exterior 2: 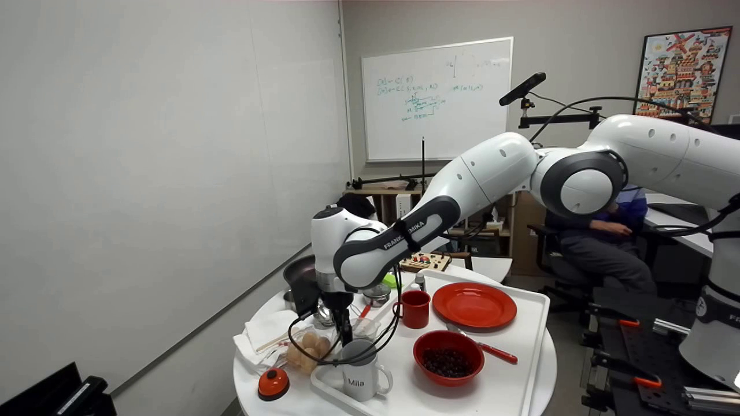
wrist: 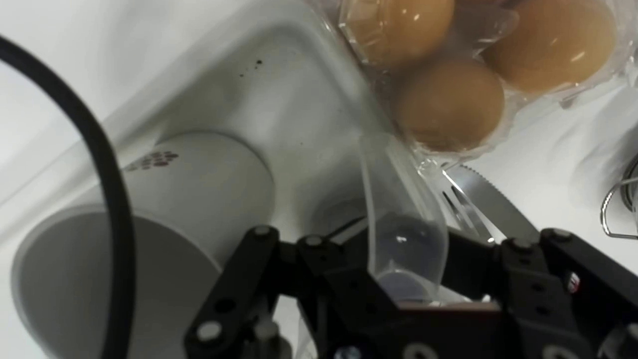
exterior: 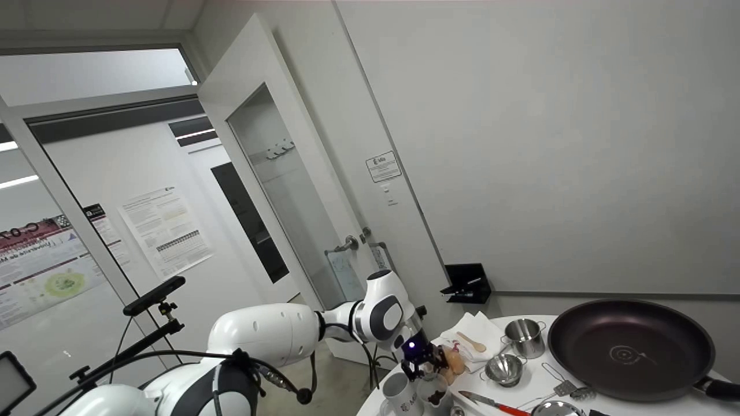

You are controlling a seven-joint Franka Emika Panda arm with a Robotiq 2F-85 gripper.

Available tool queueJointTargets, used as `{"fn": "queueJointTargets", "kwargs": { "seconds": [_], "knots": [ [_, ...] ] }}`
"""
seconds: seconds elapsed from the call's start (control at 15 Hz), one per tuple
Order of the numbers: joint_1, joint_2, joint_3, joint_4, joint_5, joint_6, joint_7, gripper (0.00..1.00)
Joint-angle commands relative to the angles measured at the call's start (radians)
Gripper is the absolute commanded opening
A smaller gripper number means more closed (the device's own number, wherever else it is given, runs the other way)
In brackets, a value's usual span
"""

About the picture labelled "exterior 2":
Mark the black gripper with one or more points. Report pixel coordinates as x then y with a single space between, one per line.
339 302

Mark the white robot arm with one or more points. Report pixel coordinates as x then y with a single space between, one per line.
499 173

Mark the red plate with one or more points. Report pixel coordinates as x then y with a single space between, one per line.
475 306

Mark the white mug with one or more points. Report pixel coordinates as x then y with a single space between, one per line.
359 379

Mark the red mug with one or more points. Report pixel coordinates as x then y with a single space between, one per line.
417 310

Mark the black frying pan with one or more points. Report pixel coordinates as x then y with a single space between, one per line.
293 272

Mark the white paper napkins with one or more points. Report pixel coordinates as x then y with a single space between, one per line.
261 327

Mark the dark brown beans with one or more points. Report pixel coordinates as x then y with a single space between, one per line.
450 362

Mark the red bowl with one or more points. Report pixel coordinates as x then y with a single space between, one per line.
450 378

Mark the black jacket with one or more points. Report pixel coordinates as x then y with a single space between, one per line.
359 203

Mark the black boom stand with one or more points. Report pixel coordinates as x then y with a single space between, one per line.
384 180

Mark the white plastic tray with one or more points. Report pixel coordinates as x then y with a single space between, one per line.
524 378

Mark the black office chair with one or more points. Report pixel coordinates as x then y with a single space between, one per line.
557 268

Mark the whiteboard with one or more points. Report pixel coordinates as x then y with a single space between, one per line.
440 94

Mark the seated person in blue jacket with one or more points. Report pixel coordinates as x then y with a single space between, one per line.
608 246

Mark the white desk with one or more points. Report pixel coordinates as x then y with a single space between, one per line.
682 228

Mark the black stereo camera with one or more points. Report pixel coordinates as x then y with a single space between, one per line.
524 89

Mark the colourful wall poster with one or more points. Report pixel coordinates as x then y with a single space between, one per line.
682 73

